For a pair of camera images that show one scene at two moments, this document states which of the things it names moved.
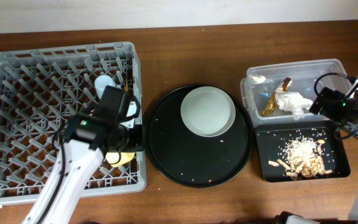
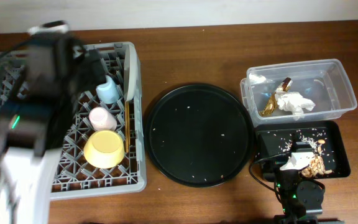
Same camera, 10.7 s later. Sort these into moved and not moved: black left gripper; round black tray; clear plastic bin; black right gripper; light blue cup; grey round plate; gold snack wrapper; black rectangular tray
Moved: black left gripper; grey round plate; black right gripper
Not moved: black rectangular tray; round black tray; clear plastic bin; gold snack wrapper; light blue cup
